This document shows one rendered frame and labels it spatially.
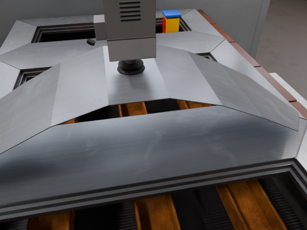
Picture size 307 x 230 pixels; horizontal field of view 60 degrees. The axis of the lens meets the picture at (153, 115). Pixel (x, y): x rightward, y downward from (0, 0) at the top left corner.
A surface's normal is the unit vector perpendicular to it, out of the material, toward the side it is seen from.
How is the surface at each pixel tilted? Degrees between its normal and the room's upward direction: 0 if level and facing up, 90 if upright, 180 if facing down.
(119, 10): 90
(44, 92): 26
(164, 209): 0
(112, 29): 90
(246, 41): 90
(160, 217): 0
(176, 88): 16
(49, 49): 0
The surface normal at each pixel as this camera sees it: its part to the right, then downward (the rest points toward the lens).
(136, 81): 0.00, -0.78
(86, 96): -0.29, -0.71
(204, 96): 0.28, -0.78
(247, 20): 0.19, 0.62
